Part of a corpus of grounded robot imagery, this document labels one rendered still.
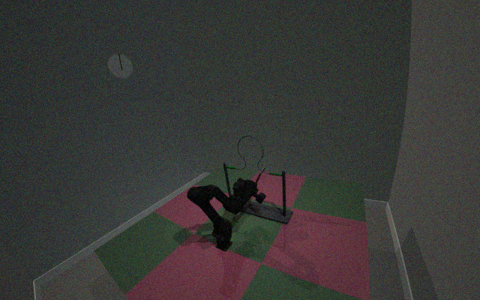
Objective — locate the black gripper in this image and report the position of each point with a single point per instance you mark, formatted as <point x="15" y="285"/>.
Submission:
<point x="259" y="198"/>

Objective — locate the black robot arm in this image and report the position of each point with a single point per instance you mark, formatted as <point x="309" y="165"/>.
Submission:
<point x="222" y="227"/>

